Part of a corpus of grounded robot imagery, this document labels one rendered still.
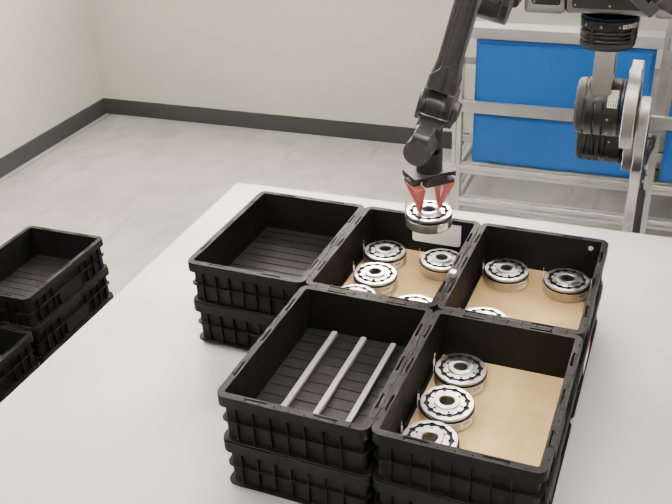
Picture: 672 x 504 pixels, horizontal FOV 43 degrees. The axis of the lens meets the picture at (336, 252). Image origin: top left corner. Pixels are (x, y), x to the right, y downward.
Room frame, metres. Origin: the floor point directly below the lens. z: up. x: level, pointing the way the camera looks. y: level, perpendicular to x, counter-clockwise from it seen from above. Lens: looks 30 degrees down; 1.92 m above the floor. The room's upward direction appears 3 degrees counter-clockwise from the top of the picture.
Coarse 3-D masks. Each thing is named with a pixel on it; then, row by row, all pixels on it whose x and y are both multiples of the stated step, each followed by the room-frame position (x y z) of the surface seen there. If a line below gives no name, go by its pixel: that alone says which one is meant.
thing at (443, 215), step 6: (414, 204) 1.73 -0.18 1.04; (444, 204) 1.72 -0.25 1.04; (408, 210) 1.71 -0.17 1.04; (414, 210) 1.70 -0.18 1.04; (444, 210) 1.70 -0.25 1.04; (450, 210) 1.69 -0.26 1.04; (408, 216) 1.68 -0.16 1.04; (414, 216) 1.68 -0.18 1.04; (420, 216) 1.67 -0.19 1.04; (426, 216) 1.67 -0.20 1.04; (432, 216) 1.67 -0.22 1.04; (438, 216) 1.67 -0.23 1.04; (444, 216) 1.67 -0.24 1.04; (450, 216) 1.68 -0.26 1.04; (420, 222) 1.66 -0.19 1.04; (426, 222) 1.65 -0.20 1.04; (432, 222) 1.65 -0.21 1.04; (438, 222) 1.65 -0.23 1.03
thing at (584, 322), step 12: (480, 228) 1.81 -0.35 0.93; (504, 228) 1.80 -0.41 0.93; (516, 228) 1.80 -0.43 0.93; (576, 240) 1.74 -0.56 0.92; (588, 240) 1.73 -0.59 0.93; (600, 240) 1.72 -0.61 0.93; (468, 252) 1.70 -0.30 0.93; (600, 252) 1.67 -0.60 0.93; (600, 264) 1.62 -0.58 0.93; (456, 276) 1.59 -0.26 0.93; (600, 276) 1.58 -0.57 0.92; (444, 300) 1.50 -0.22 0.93; (588, 300) 1.48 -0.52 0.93; (468, 312) 1.45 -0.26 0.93; (480, 312) 1.45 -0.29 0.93; (588, 312) 1.43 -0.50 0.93; (528, 324) 1.40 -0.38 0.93; (540, 324) 1.40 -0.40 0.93; (588, 324) 1.42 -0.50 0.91
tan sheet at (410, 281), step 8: (408, 256) 1.86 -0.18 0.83; (416, 256) 1.86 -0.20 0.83; (360, 264) 1.83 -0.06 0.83; (408, 264) 1.82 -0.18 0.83; (416, 264) 1.82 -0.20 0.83; (400, 272) 1.79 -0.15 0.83; (408, 272) 1.78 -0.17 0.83; (416, 272) 1.78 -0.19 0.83; (352, 280) 1.76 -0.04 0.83; (400, 280) 1.75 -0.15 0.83; (408, 280) 1.75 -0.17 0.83; (416, 280) 1.75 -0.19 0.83; (424, 280) 1.74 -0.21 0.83; (432, 280) 1.74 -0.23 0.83; (400, 288) 1.71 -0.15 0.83; (408, 288) 1.71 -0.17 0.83; (416, 288) 1.71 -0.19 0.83; (424, 288) 1.71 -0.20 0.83; (432, 288) 1.71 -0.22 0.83; (400, 296) 1.68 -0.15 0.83; (432, 296) 1.67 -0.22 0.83
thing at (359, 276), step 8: (368, 264) 1.78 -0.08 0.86; (376, 264) 1.78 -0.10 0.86; (384, 264) 1.77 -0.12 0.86; (360, 272) 1.75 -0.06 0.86; (392, 272) 1.74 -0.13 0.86; (360, 280) 1.71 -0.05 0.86; (368, 280) 1.71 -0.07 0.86; (376, 280) 1.70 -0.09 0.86; (384, 280) 1.71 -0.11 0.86; (392, 280) 1.70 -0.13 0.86
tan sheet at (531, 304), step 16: (544, 272) 1.75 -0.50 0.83; (480, 288) 1.70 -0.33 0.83; (528, 288) 1.69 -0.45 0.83; (480, 304) 1.63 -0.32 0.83; (496, 304) 1.63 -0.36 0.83; (512, 304) 1.62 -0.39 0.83; (528, 304) 1.62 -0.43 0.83; (544, 304) 1.62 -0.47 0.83; (560, 304) 1.61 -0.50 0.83; (576, 304) 1.61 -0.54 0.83; (528, 320) 1.56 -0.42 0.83; (544, 320) 1.55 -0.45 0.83; (560, 320) 1.55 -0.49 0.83; (576, 320) 1.55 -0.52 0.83
